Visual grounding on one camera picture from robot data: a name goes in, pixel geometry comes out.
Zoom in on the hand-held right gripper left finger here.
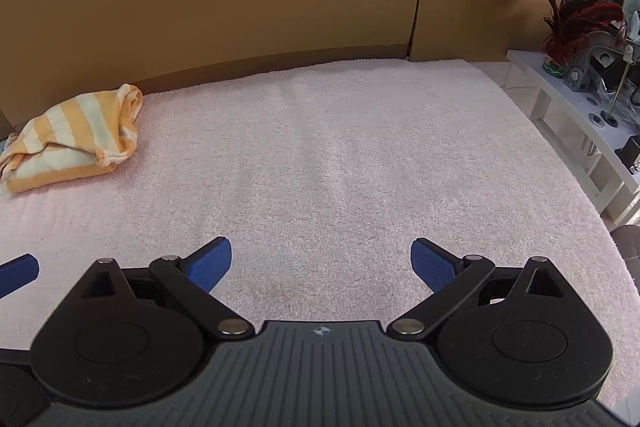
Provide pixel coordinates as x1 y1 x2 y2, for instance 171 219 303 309
75 237 256 338

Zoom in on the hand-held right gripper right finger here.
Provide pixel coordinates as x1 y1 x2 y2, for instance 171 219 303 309
387 238 568 339

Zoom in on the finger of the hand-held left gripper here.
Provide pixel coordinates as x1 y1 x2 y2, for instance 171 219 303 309
0 253 40 299
0 347 33 367

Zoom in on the orange white striped shirt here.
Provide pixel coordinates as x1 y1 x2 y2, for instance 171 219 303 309
0 83 144 195

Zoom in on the pink terry blanket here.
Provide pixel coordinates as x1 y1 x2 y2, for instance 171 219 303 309
0 58 640 413

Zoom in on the small black box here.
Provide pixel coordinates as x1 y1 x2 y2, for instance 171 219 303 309
614 138 640 175

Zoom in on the grey metal machine part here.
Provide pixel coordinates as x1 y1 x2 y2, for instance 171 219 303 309
564 19 632 94

